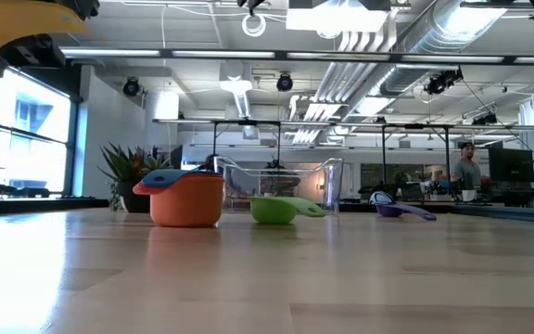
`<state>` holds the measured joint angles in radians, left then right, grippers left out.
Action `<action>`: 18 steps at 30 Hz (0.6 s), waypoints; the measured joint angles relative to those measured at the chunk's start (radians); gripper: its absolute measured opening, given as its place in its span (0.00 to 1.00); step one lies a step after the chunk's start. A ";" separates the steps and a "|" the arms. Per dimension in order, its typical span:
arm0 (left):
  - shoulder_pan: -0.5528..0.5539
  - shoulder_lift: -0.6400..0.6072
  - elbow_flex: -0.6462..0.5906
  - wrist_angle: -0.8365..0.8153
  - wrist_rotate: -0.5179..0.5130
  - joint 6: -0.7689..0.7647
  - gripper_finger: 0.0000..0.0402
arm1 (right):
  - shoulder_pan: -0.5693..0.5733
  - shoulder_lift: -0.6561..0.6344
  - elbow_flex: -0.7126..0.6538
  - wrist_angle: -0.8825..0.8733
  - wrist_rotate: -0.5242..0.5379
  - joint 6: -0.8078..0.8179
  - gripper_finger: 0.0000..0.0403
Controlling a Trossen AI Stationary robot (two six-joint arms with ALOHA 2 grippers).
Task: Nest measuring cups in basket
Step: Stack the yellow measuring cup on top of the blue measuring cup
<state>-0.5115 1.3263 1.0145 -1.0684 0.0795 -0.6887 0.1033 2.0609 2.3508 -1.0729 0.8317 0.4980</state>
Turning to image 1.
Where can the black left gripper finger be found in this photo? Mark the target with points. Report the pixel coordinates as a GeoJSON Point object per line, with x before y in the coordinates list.
{"type": "Point", "coordinates": [84, 7]}
{"type": "Point", "coordinates": [35, 53]}

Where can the yellow plastic measuring cup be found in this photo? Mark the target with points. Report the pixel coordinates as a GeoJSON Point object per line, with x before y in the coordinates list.
{"type": "Point", "coordinates": [16, 21]}

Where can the blue plastic measuring cup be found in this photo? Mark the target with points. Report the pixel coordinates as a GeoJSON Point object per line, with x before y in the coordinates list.
{"type": "Point", "coordinates": [169, 177]}

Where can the red plastic measuring cup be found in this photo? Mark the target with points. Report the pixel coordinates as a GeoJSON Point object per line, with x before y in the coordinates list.
{"type": "Point", "coordinates": [188, 209]}

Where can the green plastic measuring cup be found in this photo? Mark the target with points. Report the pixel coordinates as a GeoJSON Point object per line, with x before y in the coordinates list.
{"type": "Point", "coordinates": [271, 211]}

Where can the small purple measuring cup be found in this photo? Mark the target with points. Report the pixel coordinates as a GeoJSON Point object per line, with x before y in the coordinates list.
{"type": "Point", "coordinates": [390, 211]}

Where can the clear plastic basket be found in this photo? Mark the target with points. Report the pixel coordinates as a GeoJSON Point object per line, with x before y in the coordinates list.
{"type": "Point", "coordinates": [332, 185]}

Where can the large bright window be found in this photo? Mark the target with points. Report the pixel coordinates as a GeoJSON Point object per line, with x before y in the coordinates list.
{"type": "Point", "coordinates": [30, 139]}

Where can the black round ceiling speaker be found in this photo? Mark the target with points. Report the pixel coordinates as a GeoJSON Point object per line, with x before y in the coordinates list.
{"type": "Point", "coordinates": [131, 87]}
{"type": "Point", "coordinates": [284, 82]}

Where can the overhead LED light bar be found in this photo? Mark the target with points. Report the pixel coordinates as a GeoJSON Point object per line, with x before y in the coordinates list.
{"type": "Point", "coordinates": [223, 54]}

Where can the potted succulent plant black pot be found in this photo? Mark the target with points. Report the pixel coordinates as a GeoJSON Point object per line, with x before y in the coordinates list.
{"type": "Point", "coordinates": [130, 204]}

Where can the white ceiling light panel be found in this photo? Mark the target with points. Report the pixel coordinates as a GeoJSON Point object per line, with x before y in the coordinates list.
{"type": "Point", "coordinates": [336, 16]}

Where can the person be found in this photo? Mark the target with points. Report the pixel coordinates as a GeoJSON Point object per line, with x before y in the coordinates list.
{"type": "Point", "coordinates": [466, 174]}

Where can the black computer monitor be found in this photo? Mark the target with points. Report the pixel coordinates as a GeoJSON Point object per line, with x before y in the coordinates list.
{"type": "Point", "coordinates": [510, 164]}

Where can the blue grey mat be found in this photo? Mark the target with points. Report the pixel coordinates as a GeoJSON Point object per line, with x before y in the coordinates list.
{"type": "Point", "coordinates": [517, 214]}

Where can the white ceiling air duct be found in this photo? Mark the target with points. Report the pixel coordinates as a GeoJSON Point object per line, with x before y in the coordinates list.
{"type": "Point", "coordinates": [235, 88]}

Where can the black metal station frame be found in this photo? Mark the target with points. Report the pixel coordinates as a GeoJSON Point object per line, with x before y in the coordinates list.
{"type": "Point", "coordinates": [248, 122]}
{"type": "Point", "coordinates": [415, 126]}

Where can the black ceiling-mounted camera rig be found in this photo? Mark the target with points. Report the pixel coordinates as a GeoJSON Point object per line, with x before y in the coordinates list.
{"type": "Point", "coordinates": [484, 119]}
{"type": "Point", "coordinates": [443, 81]}

